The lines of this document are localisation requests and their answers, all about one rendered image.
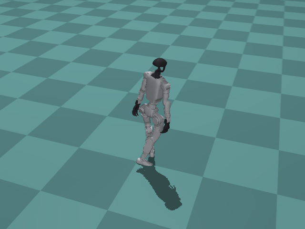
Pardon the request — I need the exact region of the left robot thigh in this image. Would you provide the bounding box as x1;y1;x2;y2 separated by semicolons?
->
139;104;153;134

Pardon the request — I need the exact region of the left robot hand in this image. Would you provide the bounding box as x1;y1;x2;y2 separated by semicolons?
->
132;100;140;116

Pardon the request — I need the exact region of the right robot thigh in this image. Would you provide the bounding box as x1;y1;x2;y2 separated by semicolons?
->
146;112;164;144

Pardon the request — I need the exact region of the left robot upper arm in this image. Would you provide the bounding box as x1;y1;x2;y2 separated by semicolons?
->
141;71;151;92

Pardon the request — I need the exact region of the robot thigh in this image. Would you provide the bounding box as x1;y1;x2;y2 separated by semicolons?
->
146;112;164;144
139;104;153;134

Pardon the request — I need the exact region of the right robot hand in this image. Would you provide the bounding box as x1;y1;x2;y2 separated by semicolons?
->
160;119;170;133

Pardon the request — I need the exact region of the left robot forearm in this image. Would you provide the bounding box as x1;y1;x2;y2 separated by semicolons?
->
136;89;145;104

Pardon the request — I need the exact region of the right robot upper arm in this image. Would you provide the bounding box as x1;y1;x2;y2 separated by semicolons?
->
161;80;171;106

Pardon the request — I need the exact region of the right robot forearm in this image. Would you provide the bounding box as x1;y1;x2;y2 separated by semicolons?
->
163;101;171;123

